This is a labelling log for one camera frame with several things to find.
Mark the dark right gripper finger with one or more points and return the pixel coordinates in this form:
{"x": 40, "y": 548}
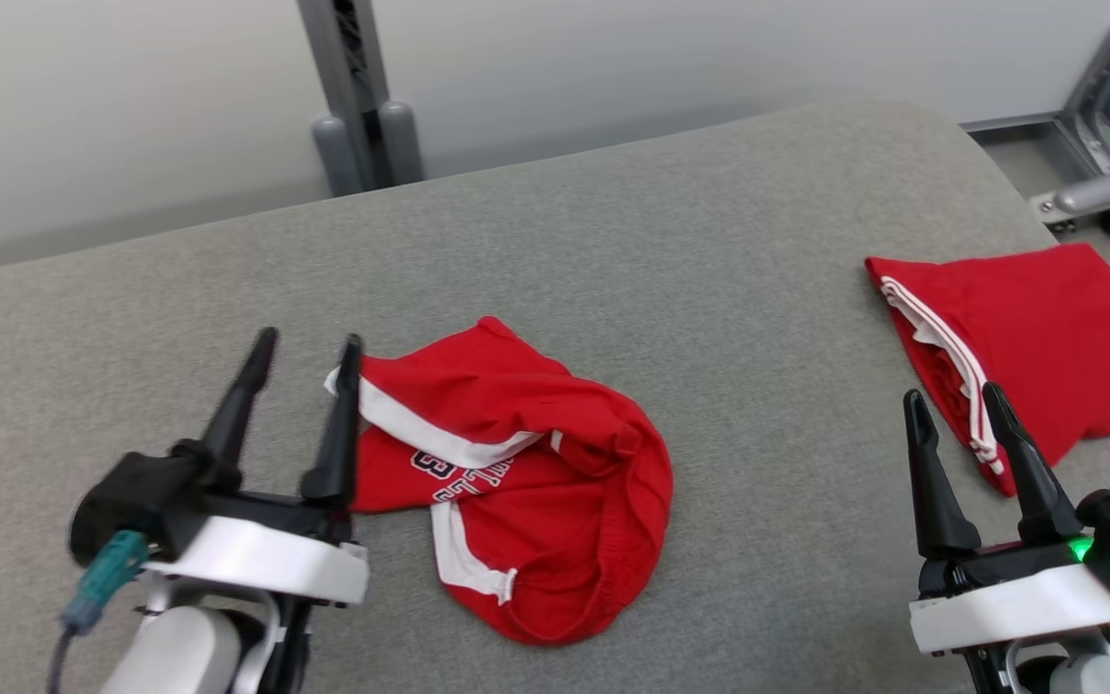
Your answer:
{"x": 1037, "y": 492}
{"x": 940, "y": 501}

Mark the grey metal stand frame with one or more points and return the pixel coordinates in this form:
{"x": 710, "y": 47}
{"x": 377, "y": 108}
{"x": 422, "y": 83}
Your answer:
{"x": 1109, "y": 116}

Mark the grey metal partition post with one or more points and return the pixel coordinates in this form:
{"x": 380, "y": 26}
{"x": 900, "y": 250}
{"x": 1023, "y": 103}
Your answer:
{"x": 348, "y": 58}

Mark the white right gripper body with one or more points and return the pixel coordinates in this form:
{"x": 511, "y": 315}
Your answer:
{"x": 1008, "y": 607}

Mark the red white basketball shorts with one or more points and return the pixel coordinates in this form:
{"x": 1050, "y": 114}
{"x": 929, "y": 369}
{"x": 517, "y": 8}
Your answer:
{"x": 555, "y": 540}

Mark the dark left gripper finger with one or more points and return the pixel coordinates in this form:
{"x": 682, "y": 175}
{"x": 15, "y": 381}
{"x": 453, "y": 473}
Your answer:
{"x": 227, "y": 434}
{"x": 338, "y": 453}

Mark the grey cylindrical post foot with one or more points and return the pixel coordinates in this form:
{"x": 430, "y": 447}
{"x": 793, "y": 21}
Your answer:
{"x": 338, "y": 159}
{"x": 403, "y": 145}

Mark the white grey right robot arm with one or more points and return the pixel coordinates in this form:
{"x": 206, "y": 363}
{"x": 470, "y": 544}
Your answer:
{"x": 1080, "y": 675}

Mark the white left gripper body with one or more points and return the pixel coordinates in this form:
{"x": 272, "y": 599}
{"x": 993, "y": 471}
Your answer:
{"x": 266, "y": 569}

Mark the red white basketball jersey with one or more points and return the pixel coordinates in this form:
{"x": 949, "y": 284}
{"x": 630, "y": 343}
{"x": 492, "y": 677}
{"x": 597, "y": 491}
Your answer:
{"x": 1066, "y": 337}

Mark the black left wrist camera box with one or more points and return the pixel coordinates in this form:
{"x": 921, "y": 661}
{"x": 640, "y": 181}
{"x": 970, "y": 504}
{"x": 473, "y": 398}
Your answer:
{"x": 126, "y": 501}

